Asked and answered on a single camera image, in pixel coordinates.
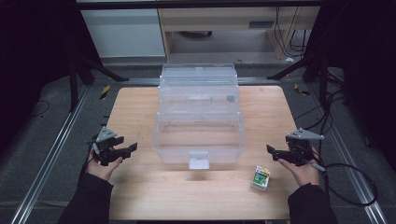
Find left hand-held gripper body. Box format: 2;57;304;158
92;126;123;166

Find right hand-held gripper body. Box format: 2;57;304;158
285;127;325;167

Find small green white carton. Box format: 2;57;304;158
250;164;272;191

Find clear plastic storage box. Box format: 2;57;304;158
151;63;248;171

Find person's right hand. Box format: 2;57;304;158
277;147;321;188

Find person's left hand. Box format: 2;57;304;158
85;151;124;182

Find yellow black tape strip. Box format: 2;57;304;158
292;82;311;97
99;84;112;101

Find black metal stand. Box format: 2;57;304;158
68;53;131;114
266;52;332;110

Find black curtain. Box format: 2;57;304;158
306;0;396;171
0;0;105;153

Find white cabinet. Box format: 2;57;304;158
79;7;166;59

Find light wooden desk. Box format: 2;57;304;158
157;6;321;62

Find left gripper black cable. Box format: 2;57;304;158
81;139;101;175

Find black floor cables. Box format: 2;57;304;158
293;89;347;153

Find aluminium floor rail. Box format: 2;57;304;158
9;85;92;224
305;83;390;224

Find thin black floor cable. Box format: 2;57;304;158
29;99;51;119

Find hanging black cables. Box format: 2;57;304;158
273;6;313;59

